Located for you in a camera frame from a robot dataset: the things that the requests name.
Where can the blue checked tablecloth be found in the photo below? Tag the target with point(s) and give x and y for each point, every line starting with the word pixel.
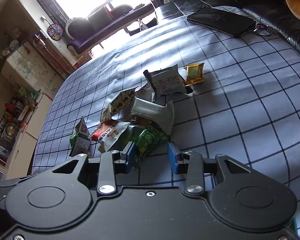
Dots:
pixel 247 107

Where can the gold brown biscuit packet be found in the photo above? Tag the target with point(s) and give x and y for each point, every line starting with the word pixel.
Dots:
pixel 194 74

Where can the white hawthorn snack bar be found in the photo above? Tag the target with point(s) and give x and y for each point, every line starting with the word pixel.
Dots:
pixel 161 115

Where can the white decorated cabinet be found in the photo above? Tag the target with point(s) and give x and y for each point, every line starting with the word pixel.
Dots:
pixel 26 68

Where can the purple chaise lounge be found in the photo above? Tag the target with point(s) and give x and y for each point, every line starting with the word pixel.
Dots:
pixel 85 33

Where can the red white snack bag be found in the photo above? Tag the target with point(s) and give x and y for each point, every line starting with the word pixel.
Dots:
pixel 108 133

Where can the round colourful dartboard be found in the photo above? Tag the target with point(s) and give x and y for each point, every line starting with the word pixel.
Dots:
pixel 55 31

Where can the brown patterned snack packet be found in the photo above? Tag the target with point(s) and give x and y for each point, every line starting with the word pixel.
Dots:
pixel 121 100

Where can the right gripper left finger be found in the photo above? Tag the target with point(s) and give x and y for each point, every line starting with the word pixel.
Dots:
pixel 127 157

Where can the grey label snack packet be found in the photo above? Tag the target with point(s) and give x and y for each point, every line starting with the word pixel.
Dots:
pixel 166 81

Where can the grey cushion on chaise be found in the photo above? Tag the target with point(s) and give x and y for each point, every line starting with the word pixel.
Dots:
pixel 100 18

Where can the green white triangular packet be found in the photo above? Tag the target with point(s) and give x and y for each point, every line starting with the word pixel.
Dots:
pixel 79 140

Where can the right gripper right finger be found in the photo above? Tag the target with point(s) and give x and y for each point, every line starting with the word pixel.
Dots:
pixel 175 158

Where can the green foil snack packet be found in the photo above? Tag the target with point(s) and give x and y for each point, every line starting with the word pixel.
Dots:
pixel 148 140

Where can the black leather sofa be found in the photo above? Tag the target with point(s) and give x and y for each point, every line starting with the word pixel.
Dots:
pixel 268 12

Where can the white tv sideboard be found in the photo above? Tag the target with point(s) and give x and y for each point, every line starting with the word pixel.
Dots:
pixel 20 158

